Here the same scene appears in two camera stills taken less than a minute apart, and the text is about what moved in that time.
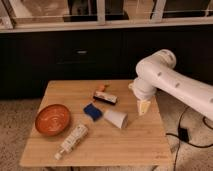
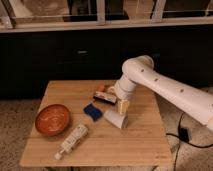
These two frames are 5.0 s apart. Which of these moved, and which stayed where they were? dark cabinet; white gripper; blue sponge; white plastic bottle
Moved: white gripper
Stayed: blue sponge; white plastic bottle; dark cabinet
